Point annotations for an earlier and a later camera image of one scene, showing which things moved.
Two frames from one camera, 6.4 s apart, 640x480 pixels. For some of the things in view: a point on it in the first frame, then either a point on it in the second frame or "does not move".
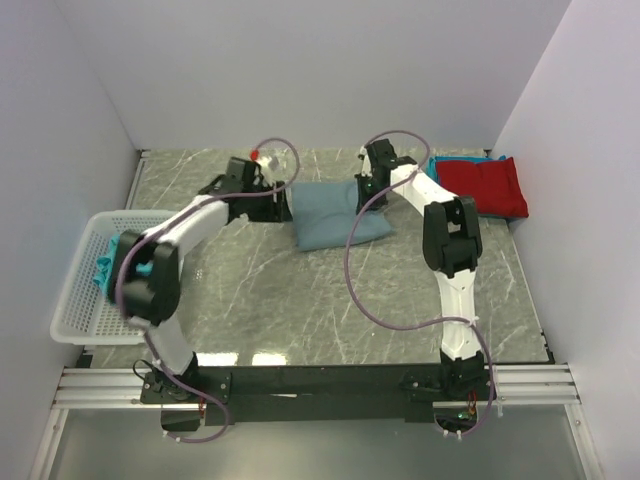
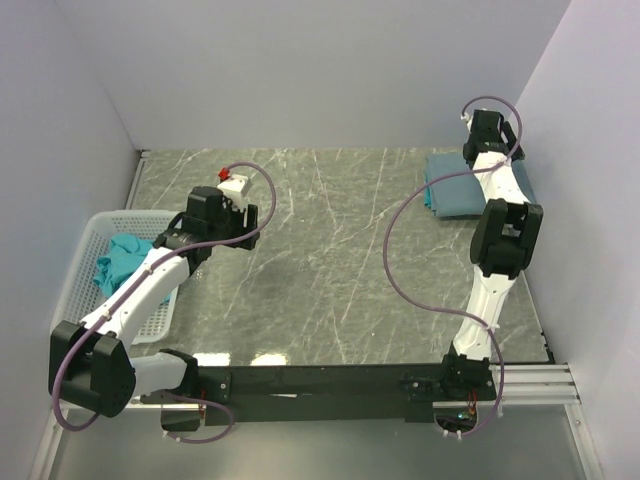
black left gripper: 275,211 -> 251,218
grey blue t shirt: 324,212 -> 464,194
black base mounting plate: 301,395 does not move
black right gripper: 364,198 -> 511,142
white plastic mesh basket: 85,315 does not move
